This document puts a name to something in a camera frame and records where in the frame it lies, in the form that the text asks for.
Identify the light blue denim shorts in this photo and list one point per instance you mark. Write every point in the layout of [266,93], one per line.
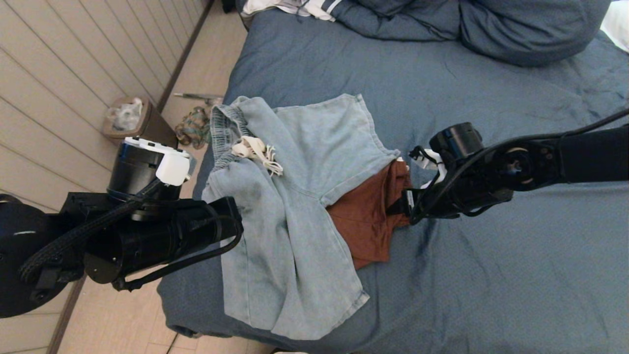
[295,221]

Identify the white pillow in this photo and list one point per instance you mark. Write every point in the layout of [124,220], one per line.
[618,24]

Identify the brown trash bin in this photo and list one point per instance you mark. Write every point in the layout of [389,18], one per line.
[159,129]

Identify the small black object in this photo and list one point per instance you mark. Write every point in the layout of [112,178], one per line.
[228,5]

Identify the clear plastic bin bag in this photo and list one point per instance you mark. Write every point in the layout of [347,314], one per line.
[128,118]

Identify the multicoloured rag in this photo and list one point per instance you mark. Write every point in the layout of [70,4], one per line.
[194,129]

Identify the thin silver metal rod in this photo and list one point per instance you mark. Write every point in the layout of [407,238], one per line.
[194,97]

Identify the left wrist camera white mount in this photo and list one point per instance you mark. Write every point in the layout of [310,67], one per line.
[172,167]

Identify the white striped garment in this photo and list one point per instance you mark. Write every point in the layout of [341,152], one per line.
[314,7]

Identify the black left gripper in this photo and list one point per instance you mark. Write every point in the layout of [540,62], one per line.
[172,241]

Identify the rust brown shorts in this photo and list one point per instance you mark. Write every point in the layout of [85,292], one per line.
[363,221]

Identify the blue bed cover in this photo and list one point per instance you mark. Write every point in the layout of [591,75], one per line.
[491,270]

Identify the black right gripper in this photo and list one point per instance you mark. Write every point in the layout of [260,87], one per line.
[442,204]

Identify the crumpled blue duvet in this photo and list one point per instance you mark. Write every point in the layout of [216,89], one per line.
[516,29]

